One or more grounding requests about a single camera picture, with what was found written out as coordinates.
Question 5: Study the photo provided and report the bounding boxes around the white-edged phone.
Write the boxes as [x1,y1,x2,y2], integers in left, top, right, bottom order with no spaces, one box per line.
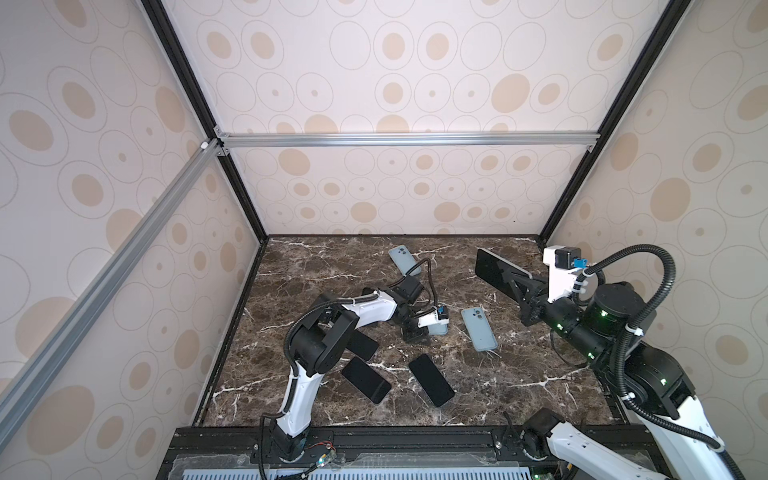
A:
[474,248,533,302]

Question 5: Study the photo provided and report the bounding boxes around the purple-edged phone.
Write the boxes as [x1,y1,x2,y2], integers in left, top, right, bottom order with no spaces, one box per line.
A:
[341,357,392,404]

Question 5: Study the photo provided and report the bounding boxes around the blue-edged phone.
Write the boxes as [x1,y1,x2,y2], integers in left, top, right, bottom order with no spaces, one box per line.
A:
[408,354,455,407]

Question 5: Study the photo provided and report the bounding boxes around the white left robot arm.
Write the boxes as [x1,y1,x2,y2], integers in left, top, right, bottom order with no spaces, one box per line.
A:
[269,289,429,461]

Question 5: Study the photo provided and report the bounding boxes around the diagonal aluminium frame bar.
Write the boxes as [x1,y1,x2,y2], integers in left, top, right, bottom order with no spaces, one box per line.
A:
[1,138,222,449]

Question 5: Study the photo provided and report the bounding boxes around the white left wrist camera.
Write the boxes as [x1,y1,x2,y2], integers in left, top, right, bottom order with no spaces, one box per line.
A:
[418,305,449,328]

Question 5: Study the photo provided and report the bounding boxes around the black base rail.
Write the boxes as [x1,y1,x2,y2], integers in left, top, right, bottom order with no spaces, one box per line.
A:
[157,425,589,479]

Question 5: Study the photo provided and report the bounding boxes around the black phone case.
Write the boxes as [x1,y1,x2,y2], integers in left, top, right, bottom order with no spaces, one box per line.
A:
[346,330,379,362]

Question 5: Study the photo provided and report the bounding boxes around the light blue case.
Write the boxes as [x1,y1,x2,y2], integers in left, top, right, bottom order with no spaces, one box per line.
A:
[427,323,449,336]
[388,245,421,277]
[461,307,498,352]

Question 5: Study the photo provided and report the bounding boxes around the horizontal aluminium frame bar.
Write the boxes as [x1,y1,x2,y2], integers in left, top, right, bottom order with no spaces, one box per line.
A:
[220,131,600,149]

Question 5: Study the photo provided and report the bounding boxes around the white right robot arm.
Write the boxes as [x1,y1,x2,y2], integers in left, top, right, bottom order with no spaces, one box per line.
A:
[475,244,743,479]

